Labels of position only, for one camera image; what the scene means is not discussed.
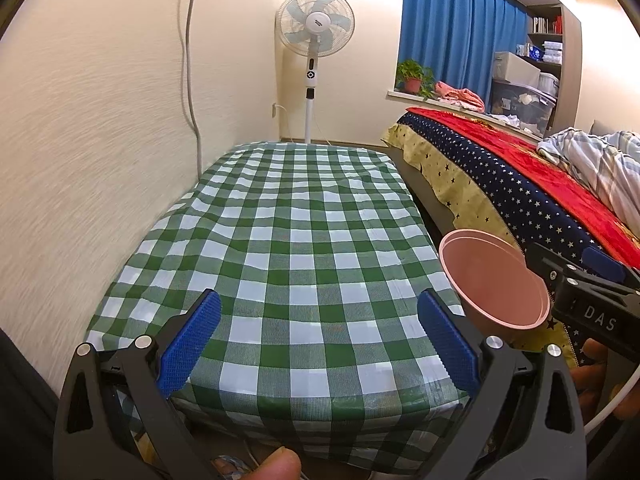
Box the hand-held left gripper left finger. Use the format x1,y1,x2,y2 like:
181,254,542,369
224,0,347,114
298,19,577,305
52,289,223,480

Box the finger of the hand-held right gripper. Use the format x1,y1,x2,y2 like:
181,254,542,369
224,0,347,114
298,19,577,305
582,246,640,295
526,241,585,285

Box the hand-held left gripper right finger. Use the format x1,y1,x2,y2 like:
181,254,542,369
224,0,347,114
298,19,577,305
416,289,587,480

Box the pink plastic bin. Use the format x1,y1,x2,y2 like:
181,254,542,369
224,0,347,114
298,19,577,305
439,229,552,346

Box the person's right hand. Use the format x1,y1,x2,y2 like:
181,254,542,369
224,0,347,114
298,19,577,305
570,338,640,422

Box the person's left hand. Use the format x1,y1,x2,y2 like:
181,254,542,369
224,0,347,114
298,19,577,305
248,447,303,480

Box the navy star bedsheet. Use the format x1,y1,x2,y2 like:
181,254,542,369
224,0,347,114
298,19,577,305
397,112,640,376

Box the striped light blue quilt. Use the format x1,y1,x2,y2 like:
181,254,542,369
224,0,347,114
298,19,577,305
537,129,640,233

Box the red blanket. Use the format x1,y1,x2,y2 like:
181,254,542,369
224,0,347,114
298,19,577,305
407,106,640,271

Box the green white checked tablecloth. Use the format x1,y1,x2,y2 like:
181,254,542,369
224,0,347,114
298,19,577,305
84,141,471,476

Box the yellow star bed skirt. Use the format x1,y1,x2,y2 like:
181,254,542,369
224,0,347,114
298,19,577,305
380,125,581,367

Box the clear plastic storage box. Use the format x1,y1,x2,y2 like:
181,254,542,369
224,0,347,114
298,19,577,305
490,77,558,133

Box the dark clothing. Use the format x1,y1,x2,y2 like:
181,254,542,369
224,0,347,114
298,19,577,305
0,327,63,480

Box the pink folded clothes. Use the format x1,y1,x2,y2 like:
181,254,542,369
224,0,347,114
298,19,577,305
434,81,487,112

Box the beige box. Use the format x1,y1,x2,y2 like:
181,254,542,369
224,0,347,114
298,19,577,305
494,51,542,88

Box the potted green plant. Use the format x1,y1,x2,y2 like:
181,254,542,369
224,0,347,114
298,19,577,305
395,59,436,100

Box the blue curtain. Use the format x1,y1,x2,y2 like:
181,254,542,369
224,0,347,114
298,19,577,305
397,0,531,98

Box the white standing fan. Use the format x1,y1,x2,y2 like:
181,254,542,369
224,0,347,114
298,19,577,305
276,0,357,146

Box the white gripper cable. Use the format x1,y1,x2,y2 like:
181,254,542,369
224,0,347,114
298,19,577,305
582,360,640,436

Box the grey bed frame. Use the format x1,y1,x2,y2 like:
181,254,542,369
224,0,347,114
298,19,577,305
390,160,453,231

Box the wall bookshelf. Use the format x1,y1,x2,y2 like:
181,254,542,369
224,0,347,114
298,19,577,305
525,4,568,68

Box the grey wall cable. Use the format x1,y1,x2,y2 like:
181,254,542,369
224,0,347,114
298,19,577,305
179,0,205,176

